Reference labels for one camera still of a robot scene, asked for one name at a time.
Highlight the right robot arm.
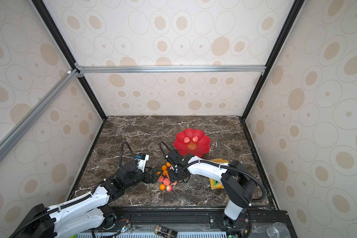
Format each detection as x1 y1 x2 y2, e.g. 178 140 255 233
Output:
159 141 267 222

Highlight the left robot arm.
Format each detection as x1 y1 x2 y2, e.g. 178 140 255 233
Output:
11 153 157 238

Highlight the red flower-shaped fruit bowl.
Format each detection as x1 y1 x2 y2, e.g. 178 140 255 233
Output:
174 129 211 157

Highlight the yellow snack bag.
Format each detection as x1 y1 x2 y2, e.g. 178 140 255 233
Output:
209 158 230 189

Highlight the dark glass bottle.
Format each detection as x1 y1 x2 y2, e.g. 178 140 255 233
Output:
154 225 178 238

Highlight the clear plastic cup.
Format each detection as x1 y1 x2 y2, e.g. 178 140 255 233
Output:
266 222 291 238

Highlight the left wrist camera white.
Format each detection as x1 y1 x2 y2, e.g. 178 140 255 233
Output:
135 153 149 172

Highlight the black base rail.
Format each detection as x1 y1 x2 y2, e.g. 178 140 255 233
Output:
41 208 298 238

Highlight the horizontal aluminium frame bar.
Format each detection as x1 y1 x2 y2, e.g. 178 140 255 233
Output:
77 65 266 73

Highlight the diagonal aluminium frame bar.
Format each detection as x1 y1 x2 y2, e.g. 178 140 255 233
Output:
0 69 78 162

